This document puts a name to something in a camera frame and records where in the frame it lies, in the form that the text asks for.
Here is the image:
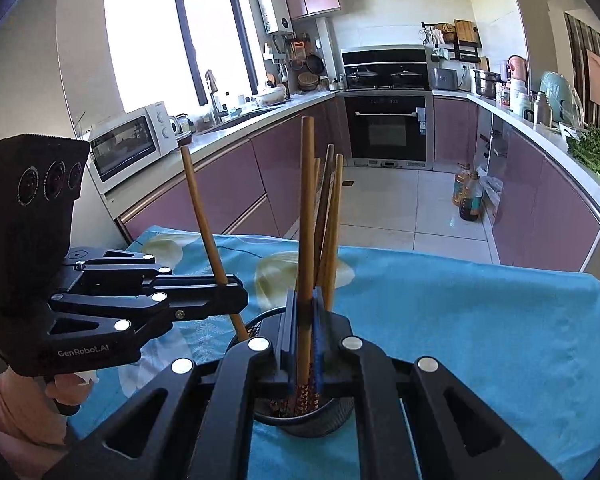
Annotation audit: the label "bundle of wooden chopsticks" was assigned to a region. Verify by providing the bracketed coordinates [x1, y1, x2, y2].
[266, 144, 345, 417]

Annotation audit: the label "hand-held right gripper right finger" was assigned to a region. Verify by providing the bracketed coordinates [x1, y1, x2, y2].
[312, 290, 565, 480]

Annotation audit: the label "person's left hand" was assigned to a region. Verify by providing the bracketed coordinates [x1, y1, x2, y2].
[0, 369, 98, 448]

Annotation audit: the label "white casserole pot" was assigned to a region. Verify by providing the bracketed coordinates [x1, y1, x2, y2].
[254, 85, 287, 106]

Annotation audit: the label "green leafy vegetables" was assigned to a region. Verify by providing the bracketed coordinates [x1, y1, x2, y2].
[566, 125, 600, 186]

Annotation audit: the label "black wok with lid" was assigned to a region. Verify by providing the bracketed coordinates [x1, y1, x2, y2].
[390, 67, 425, 88]
[346, 66, 379, 88]

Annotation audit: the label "steel kitchen sink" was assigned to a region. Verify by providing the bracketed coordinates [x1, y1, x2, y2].
[220, 105, 281, 123]

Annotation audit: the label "kitchen window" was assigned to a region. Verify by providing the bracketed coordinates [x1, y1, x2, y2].
[102, 0, 261, 113]

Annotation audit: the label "yellow cooking oil bottle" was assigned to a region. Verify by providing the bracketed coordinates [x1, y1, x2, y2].
[452, 162, 473, 207]

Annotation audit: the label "wooden chopstick red patterned end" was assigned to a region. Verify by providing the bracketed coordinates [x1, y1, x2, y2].
[180, 145, 250, 343]
[291, 116, 322, 416]

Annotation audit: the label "steel thermos bottle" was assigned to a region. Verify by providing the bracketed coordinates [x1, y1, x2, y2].
[534, 91, 553, 127]

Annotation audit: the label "white plastic jar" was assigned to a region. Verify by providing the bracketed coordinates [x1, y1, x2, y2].
[511, 79, 531, 113]

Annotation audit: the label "white wall water heater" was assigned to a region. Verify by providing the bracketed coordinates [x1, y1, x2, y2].
[256, 0, 294, 36]

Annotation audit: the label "stainless steel stockpot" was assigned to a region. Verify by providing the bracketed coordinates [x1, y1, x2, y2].
[473, 69, 502, 100]

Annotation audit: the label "silver countertop appliance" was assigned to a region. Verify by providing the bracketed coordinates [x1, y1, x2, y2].
[430, 67, 458, 92]

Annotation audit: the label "black integrated stove oven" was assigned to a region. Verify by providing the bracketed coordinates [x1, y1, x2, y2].
[341, 45, 435, 171]

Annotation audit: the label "steel kitchen faucet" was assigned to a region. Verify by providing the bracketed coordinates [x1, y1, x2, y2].
[205, 70, 226, 126]

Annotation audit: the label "blue floral tablecloth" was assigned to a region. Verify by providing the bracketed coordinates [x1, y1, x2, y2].
[67, 225, 600, 480]

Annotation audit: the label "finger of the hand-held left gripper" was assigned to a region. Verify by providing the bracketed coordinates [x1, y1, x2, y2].
[49, 287, 249, 351]
[74, 253, 247, 293]

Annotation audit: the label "black wall rack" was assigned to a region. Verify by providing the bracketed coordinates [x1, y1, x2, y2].
[421, 19, 482, 63]

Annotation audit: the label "two oil bottles on floor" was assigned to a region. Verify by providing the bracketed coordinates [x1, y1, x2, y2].
[459, 170, 483, 222]

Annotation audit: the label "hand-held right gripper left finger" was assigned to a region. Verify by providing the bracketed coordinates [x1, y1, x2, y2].
[45, 290, 301, 480]

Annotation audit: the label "black mesh utensil holder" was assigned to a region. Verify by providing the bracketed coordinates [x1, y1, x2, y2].
[228, 307, 357, 437]

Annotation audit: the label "white microwave oven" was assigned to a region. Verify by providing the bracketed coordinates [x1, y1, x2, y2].
[86, 101, 181, 195]

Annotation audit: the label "clear plastic bag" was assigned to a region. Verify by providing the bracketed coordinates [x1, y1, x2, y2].
[480, 172, 506, 211]

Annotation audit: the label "pink wall picture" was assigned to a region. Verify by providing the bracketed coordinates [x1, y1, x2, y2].
[585, 49, 600, 111]

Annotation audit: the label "pink base cabinet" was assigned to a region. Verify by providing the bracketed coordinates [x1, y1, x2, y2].
[115, 95, 351, 248]
[432, 97, 600, 273]

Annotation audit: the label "mint green covered appliance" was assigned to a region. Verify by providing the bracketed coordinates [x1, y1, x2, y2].
[539, 71, 583, 126]

